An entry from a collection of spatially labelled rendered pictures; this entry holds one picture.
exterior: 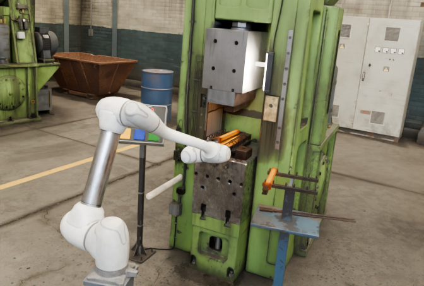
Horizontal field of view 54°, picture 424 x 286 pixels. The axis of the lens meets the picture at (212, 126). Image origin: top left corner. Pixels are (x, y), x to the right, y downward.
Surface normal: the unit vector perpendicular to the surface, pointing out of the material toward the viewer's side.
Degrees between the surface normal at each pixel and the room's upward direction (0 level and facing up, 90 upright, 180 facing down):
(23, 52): 79
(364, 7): 89
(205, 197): 90
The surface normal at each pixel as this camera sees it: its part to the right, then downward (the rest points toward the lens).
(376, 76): -0.50, 0.17
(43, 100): 0.79, 0.21
